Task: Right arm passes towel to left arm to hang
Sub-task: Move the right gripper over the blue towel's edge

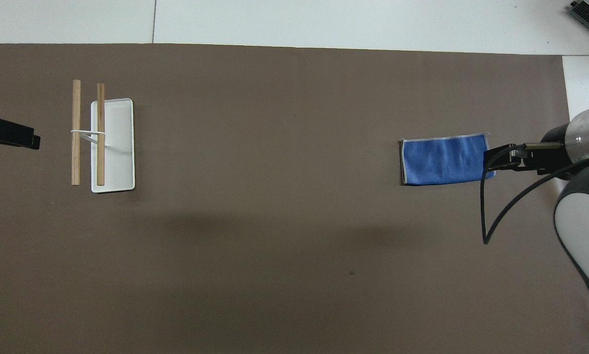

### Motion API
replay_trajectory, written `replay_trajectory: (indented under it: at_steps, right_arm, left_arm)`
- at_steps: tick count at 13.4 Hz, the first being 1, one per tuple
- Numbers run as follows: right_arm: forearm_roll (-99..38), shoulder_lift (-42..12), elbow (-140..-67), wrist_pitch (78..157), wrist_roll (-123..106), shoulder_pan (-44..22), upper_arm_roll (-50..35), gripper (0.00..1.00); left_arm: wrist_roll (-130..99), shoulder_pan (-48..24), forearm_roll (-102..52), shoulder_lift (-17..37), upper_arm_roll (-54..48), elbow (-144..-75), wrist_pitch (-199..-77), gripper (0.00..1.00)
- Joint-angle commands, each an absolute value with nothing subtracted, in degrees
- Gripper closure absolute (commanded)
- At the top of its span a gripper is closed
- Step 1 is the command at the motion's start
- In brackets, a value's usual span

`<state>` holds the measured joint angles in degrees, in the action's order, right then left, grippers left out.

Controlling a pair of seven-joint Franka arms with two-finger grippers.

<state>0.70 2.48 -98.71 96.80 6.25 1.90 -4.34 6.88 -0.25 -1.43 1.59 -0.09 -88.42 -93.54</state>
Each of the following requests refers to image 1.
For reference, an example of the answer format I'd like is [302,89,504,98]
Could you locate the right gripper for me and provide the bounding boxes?
[523,124,571,176]

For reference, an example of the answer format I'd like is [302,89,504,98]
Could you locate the white towel rack wooden bars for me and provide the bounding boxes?
[71,79,136,194]

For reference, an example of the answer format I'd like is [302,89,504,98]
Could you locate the blue towel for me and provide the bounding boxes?
[400,132,496,186]

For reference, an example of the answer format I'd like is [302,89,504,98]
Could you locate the black cable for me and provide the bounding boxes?
[480,143,589,246]

